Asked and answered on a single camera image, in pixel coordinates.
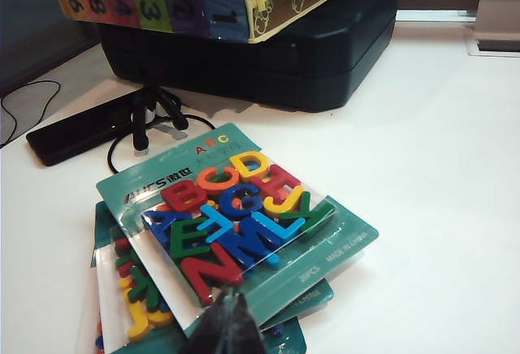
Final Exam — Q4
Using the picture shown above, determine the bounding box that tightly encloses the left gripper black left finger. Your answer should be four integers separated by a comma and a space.
182, 286, 236, 354

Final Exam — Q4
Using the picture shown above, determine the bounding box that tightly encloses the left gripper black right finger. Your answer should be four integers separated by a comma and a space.
227, 291, 266, 354

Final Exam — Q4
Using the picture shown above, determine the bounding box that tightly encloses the teal magnetic letter pack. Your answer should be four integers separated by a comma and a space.
75, 248, 306, 354
89, 199, 336, 351

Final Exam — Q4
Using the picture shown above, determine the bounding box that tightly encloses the red letter N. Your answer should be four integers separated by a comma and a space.
177, 243, 245, 307

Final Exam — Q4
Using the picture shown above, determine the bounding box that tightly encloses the blue letter M uppercase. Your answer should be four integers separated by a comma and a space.
218, 217, 286, 270

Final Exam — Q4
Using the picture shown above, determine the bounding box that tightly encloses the green letter E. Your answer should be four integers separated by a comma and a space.
167, 214, 221, 266

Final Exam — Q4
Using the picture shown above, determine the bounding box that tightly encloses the teal uppercase letter pack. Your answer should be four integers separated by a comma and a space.
95, 122, 380, 331

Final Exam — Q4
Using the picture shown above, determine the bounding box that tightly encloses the light blue letter T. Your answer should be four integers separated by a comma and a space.
197, 202, 241, 246

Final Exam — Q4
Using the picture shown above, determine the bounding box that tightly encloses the light blue letter L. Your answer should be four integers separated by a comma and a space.
239, 209, 305, 246

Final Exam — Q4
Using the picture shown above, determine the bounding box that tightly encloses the blue letter A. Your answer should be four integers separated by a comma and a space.
141, 206, 193, 246

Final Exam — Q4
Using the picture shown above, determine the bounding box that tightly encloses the blue letter G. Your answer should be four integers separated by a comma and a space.
216, 184, 266, 222

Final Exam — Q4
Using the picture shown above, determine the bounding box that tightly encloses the yellow letter J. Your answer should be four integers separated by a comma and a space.
263, 184, 305, 218

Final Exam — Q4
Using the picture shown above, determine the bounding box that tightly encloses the red letter B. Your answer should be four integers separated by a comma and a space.
160, 178, 209, 214

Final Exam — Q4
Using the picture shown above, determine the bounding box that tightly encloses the orange letter C uppercase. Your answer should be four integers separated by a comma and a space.
196, 165, 241, 197

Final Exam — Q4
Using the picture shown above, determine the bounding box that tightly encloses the red letter H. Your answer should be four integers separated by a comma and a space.
253, 165, 302, 200

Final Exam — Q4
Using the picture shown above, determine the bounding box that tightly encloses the yellow letter D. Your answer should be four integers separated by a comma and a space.
228, 149, 272, 181

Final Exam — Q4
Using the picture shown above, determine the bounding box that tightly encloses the black mini tripod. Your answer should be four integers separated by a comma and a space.
128, 83, 191, 157

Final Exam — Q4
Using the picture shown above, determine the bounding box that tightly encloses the black flat device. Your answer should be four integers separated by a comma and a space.
25, 88, 150, 167

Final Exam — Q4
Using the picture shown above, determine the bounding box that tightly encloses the dark blue plastic case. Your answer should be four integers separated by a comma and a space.
97, 0, 400, 114

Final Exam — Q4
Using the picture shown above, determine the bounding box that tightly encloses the yellow patterned number box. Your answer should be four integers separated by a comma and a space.
48, 0, 363, 45

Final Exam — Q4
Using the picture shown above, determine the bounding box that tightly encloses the thick black cable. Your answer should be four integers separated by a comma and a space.
106, 112, 217, 174

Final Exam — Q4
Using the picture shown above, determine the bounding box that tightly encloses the thin black cable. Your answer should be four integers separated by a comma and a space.
0, 80, 63, 149

